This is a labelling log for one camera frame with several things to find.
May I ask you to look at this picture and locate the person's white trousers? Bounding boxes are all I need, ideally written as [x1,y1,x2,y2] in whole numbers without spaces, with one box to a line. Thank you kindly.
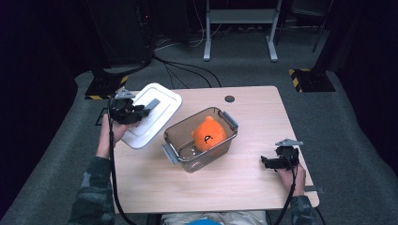
[161,210,267,225]

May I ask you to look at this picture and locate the person's left hand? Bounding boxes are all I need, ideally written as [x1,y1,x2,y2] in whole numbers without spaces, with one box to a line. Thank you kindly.
[95,113,139,159]

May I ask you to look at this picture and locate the black yellow striped base plate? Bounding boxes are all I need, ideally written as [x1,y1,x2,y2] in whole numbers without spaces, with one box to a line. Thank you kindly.
[84,74,130,101]
[288,67,337,94]

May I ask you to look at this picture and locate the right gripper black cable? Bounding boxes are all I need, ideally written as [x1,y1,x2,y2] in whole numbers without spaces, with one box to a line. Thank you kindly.
[272,153,299,225]

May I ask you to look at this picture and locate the black floor cables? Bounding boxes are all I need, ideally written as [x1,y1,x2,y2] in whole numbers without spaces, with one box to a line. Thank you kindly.
[152,53,223,90]

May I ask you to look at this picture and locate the white metal stand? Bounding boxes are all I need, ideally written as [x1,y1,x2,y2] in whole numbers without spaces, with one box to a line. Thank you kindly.
[203,0,283,63]

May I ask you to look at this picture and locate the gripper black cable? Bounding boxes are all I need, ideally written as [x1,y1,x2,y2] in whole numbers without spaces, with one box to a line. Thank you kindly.
[107,98,139,225]
[272,153,299,225]

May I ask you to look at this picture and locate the blue cloth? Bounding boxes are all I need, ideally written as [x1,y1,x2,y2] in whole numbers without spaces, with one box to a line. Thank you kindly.
[184,217,224,225]

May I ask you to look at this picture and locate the white floor cables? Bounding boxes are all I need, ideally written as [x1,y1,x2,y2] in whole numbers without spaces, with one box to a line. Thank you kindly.
[154,0,223,50]

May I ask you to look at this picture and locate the person's right hand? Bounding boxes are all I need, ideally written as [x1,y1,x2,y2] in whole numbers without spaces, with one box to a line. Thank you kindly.
[276,163,307,198]

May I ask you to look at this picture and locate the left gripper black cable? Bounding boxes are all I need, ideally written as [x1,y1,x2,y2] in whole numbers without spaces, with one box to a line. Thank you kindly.
[107,98,139,225]

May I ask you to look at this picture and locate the white box lid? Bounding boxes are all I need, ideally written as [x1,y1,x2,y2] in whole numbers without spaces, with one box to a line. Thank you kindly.
[120,82,183,150]

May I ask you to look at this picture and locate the transparent brown storage box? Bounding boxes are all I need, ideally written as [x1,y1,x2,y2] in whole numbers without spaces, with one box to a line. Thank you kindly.
[161,106,239,174]

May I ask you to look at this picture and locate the dark cabinet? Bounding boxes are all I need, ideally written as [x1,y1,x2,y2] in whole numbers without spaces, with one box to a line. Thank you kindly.
[85,0,156,68]

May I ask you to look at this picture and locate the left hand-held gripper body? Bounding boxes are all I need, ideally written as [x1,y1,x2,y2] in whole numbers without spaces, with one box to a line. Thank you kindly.
[108,87,145,126]

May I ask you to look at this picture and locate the orange plush toy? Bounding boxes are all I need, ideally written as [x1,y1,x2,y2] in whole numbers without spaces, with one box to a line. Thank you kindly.
[191,115,228,153]

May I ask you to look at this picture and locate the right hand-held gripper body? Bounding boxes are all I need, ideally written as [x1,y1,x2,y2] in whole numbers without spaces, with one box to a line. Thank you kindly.
[274,138,304,172]

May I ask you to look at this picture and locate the black cable under table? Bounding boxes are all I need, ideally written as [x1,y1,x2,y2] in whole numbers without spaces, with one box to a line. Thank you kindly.
[314,206,327,225]

